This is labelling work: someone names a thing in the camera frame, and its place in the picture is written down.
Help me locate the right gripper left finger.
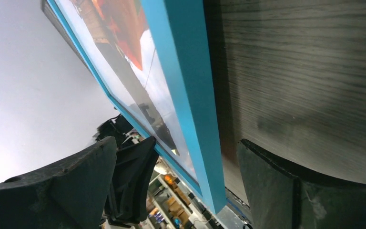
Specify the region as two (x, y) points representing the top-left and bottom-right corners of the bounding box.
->
(0, 136), (117, 229)

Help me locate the hot air balloon photo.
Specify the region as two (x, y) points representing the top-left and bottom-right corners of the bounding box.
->
(57, 0), (196, 179)

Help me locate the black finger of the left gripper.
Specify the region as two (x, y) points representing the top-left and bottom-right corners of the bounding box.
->
(104, 136), (159, 225)

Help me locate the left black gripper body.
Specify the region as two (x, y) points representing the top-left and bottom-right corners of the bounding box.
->
(93, 114), (134, 149)

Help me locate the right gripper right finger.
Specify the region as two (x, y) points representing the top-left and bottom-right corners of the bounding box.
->
(236, 139), (366, 229)

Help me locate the blue picture frame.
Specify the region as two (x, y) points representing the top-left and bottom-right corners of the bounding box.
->
(48, 0), (226, 214)

